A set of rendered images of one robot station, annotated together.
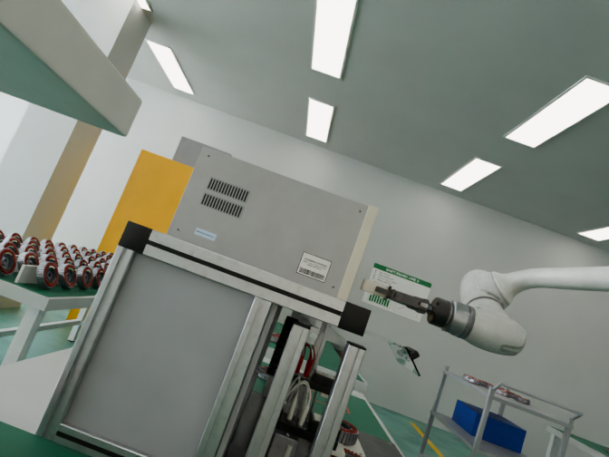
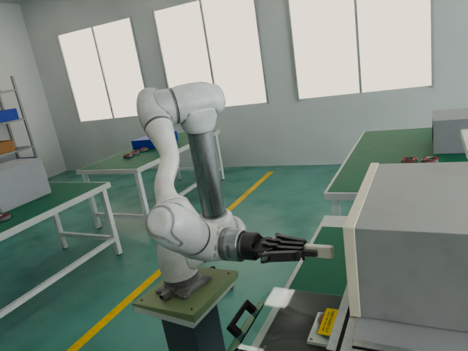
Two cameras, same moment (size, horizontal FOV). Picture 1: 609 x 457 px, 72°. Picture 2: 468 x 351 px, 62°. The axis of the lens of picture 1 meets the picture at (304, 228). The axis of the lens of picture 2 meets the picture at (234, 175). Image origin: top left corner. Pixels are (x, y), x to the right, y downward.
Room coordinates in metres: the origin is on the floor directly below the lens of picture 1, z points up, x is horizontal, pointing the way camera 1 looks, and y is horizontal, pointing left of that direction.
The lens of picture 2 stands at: (1.99, -0.01, 1.66)
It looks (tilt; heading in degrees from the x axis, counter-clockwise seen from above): 16 degrees down; 206
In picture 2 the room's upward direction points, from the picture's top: 9 degrees counter-clockwise
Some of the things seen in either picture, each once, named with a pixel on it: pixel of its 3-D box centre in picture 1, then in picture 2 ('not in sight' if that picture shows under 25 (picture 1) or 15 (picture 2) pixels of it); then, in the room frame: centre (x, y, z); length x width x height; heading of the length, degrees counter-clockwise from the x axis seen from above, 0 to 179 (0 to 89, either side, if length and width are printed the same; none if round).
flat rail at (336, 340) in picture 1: (334, 338); not in sight; (1.05, -0.16, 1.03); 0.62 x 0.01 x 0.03; 178
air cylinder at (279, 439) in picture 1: (283, 443); not in sight; (0.93, -0.11, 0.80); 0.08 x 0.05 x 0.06; 178
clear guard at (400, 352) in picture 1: (358, 338); (301, 331); (1.26, -0.26, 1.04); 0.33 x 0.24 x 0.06; 88
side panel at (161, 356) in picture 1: (159, 365); not in sight; (0.73, 0.15, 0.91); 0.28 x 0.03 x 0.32; 88
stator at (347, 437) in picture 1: (337, 429); not in sight; (1.17, -0.27, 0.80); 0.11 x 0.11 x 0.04
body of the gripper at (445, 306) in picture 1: (430, 308); (260, 246); (1.13, -0.39, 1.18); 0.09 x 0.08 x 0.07; 88
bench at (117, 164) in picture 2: not in sight; (161, 175); (-2.08, -3.08, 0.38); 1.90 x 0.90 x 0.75; 178
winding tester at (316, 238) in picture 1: (277, 235); (451, 231); (1.07, 0.06, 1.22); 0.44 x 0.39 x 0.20; 178
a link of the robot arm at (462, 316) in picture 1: (455, 318); (235, 244); (1.13, -0.46, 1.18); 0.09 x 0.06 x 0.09; 178
